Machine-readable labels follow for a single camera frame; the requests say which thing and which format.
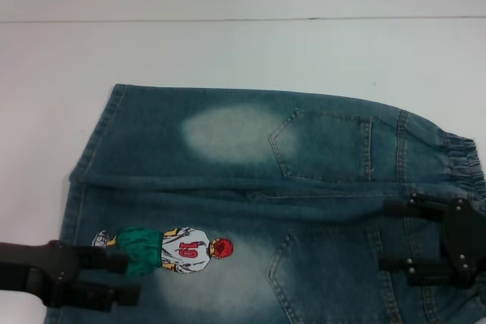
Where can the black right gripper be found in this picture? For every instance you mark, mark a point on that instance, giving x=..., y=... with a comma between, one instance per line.
x=465, y=236

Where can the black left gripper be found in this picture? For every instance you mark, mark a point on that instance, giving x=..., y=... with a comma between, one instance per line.
x=49, y=267

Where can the blue denim shorts basketball print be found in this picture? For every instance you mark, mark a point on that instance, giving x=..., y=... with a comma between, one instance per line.
x=235, y=202

